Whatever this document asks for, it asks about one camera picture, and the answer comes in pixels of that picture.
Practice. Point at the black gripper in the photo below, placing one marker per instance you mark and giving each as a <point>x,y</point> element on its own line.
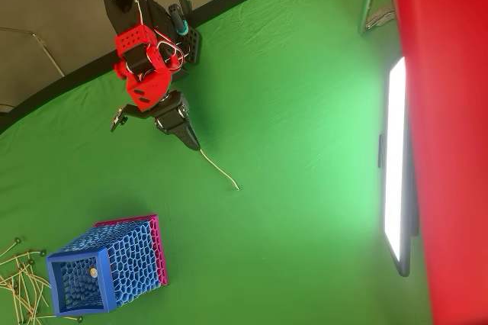
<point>170,114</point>

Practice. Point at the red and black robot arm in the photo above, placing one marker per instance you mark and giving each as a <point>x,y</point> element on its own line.
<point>146,86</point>

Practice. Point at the blue and pink lattice basket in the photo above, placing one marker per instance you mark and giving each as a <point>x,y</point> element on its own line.
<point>129,256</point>

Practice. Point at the green cloth with black rim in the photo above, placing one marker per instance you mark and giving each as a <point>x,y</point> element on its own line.
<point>267,111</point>

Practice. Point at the small metal screws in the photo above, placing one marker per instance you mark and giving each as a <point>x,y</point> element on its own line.
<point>42,252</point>

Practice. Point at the black flat light panel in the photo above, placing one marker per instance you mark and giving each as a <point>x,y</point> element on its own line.
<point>394,157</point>

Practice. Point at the blurred red panel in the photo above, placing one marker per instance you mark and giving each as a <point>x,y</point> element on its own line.
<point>450,130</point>

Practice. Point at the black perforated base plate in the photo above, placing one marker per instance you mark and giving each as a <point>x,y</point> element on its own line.
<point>191,44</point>

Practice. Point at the thin metal tube frame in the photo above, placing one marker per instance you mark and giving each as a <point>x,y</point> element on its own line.
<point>49,54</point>

